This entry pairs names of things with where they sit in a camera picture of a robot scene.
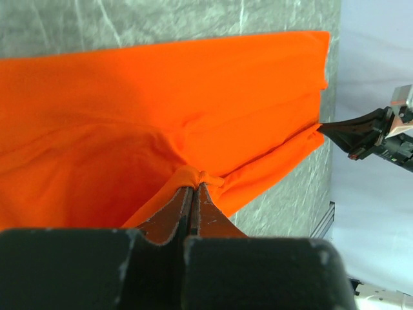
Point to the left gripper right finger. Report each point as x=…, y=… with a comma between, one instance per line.
x=225, y=269

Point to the aluminium frame rail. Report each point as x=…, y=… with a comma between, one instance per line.
x=323, y=227

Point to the orange t-shirt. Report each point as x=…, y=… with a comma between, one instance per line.
x=106, y=138

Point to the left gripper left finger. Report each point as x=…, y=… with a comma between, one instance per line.
x=137, y=268

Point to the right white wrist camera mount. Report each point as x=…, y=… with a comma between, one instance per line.
x=401, y=105

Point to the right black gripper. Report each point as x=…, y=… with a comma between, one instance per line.
x=370, y=134

